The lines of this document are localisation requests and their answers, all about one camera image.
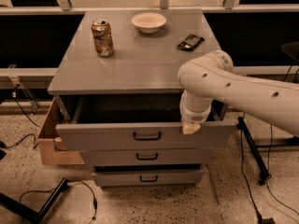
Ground white paper bowl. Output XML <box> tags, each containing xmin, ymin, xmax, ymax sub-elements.
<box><xmin>131</xmin><ymin>12</ymin><xmax>166</xmax><ymax>34</ymax></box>

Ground black cable right floor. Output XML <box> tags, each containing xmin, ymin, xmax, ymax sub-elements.
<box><xmin>238</xmin><ymin>109</ymin><xmax>299</xmax><ymax>224</ymax></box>

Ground black stand leg right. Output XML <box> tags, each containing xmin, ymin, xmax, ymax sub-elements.
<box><xmin>237</xmin><ymin>117</ymin><xmax>270</xmax><ymax>185</ymax></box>

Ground grey drawer cabinet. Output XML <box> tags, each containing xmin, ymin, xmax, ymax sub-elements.
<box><xmin>47</xmin><ymin>8</ymin><xmax>241</xmax><ymax>189</ymax></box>

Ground crumpled orange soda can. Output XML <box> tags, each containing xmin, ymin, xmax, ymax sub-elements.
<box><xmin>92</xmin><ymin>19</ymin><xmax>113</xmax><ymax>57</ymax></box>

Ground black cable left wall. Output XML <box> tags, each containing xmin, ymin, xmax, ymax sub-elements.
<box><xmin>0</xmin><ymin>83</ymin><xmax>42</xmax><ymax>150</ymax></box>

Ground black snack packet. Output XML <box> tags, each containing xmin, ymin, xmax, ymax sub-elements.
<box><xmin>178</xmin><ymin>34</ymin><xmax>205</xmax><ymax>51</ymax></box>

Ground cardboard box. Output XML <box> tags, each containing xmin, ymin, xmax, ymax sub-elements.
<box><xmin>37</xmin><ymin>100</ymin><xmax>84</xmax><ymax>165</ymax></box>

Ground grey top drawer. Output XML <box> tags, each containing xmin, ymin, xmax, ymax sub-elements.
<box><xmin>56</xmin><ymin>94</ymin><xmax>235</xmax><ymax>152</ymax></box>

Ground black cable left floor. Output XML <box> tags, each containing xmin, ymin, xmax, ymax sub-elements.
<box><xmin>18</xmin><ymin>179</ymin><xmax>98</xmax><ymax>224</ymax></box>

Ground black cable floor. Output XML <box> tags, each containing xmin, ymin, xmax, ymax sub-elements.
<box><xmin>18</xmin><ymin>179</ymin><xmax>98</xmax><ymax>224</ymax></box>
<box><xmin>238</xmin><ymin>109</ymin><xmax>299</xmax><ymax>224</ymax></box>

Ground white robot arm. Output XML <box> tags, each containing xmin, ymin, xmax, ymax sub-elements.
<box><xmin>178</xmin><ymin>50</ymin><xmax>299</xmax><ymax>136</ymax></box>

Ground metal window railing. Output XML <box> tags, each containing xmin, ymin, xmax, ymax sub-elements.
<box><xmin>0</xmin><ymin>0</ymin><xmax>299</xmax><ymax>16</ymax></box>

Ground black stand leg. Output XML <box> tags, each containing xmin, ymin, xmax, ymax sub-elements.
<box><xmin>237</xmin><ymin>117</ymin><xmax>270</xmax><ymax>185</ymax></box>
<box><xmin>0</xmin><ymin>178</ymin><xmax>68</xmax><ymax>224</ymax></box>

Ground grey drawer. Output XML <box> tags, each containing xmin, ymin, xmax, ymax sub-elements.
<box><xmin>92</xmin><ymin>169</ymin><xmax>203</xmax><ymax>187</ymax></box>
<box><xmin>80</xmin><ymin>148</ymin><xmax>214</xmax><ymax>166</ymax></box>
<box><xmin>56</xmin><ymin>94</ymin><xmax>235</xmax><ymax>152</ymax></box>

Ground grey middle drawer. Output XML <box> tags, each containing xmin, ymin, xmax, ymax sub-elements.
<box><xmin>80</xmin><ymin>148</ymin><xmax>214</xmax><ymax>166</ymax></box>

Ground black stand leg left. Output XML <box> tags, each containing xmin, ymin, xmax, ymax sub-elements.
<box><xmin>0</xmin><ymin>178</ymin><xmax>68</xmax><ymax>224</ymax></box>

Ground black chair edge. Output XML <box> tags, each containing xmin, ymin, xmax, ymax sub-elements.
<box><xmin>281</xmin><ymin>42</ymin><xmax>299</xmax><ymax>61</ymax></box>

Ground grey bottom drawer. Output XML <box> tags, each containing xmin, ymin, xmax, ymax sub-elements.
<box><xmin>92</xmin><ymin>169</ymin><xmax>203</xmax><ymax>187</ymax></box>

